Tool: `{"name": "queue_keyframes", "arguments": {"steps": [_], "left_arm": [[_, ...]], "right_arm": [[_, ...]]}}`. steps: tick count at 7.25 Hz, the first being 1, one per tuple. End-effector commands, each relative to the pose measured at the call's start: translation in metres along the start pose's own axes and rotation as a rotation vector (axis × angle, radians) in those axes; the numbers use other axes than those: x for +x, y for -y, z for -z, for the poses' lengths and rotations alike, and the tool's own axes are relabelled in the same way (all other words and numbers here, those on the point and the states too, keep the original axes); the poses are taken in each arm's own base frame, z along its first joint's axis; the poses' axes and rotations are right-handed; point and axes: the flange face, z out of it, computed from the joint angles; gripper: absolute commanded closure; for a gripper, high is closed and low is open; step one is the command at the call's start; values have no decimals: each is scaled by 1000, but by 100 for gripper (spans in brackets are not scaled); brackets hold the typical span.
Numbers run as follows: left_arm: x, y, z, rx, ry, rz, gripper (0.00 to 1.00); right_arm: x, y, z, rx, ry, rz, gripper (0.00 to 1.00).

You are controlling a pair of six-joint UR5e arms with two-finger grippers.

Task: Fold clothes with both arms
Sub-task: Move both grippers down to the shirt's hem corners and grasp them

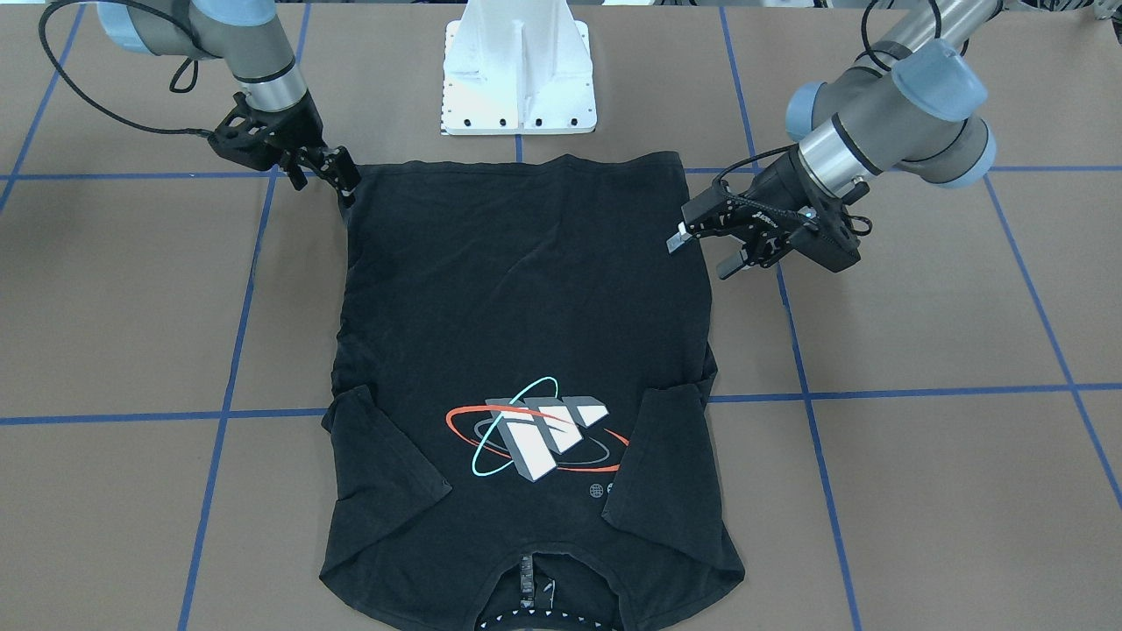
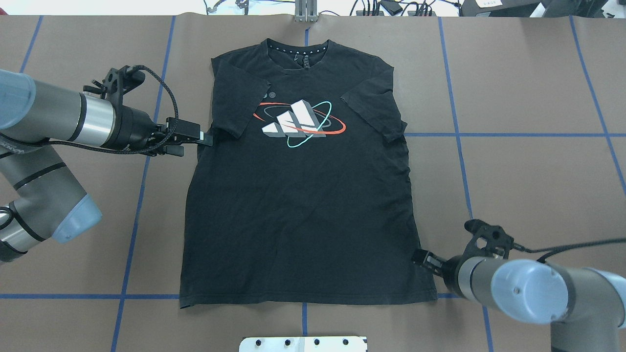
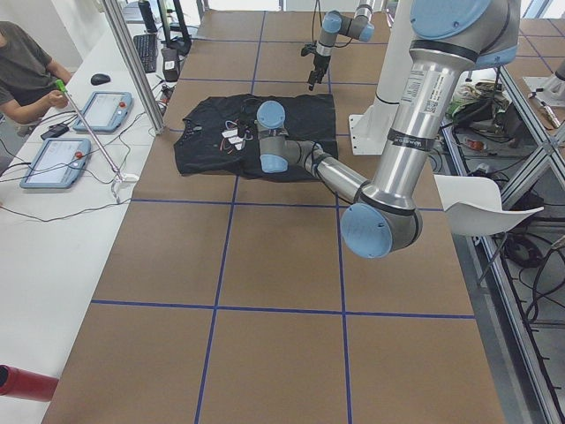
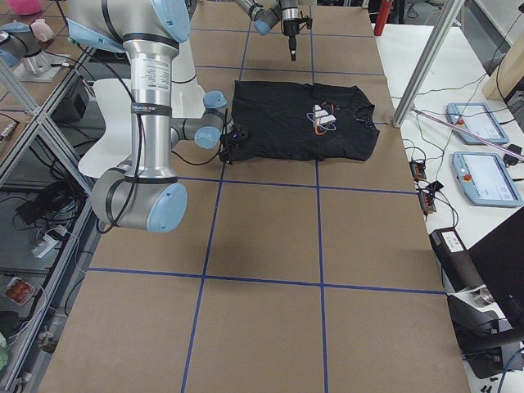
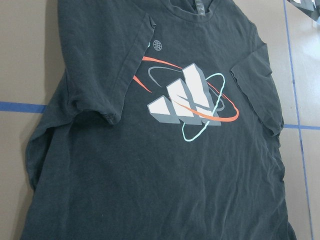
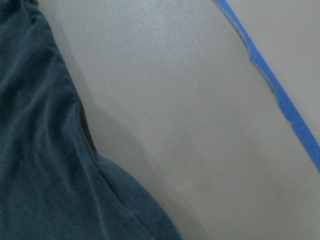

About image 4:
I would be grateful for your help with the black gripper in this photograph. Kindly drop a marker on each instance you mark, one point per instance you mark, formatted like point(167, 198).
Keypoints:
point(291, 29)
point(228, 155)

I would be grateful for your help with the black graphic t-shirt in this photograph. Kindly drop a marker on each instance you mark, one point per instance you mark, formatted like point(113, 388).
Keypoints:
point(290, 121)

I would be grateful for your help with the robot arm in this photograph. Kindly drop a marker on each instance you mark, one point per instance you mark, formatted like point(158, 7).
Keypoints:
point(143, 191)
point(284, 13)

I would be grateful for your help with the red fire extinguisher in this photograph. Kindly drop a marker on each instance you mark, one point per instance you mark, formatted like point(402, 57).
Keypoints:
point(382, 17)

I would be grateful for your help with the white plastic chair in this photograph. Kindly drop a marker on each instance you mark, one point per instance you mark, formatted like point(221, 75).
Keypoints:
point(115, 145)

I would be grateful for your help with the far teach pendant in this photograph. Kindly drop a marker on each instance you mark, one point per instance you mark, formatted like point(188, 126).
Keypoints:
point(477, 119)

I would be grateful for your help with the teach pendant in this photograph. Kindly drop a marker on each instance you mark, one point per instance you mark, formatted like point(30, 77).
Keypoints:
point(477, 119)
point(484, 180)

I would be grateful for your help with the near teach pendant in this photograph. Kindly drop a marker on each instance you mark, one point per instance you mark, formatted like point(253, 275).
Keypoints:
point(484, 180)

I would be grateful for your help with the black monitor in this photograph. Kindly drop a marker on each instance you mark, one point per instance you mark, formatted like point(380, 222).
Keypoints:
point(498, 258)

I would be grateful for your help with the aluminium frame post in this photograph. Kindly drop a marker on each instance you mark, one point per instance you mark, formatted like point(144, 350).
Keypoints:
point(425, 61)

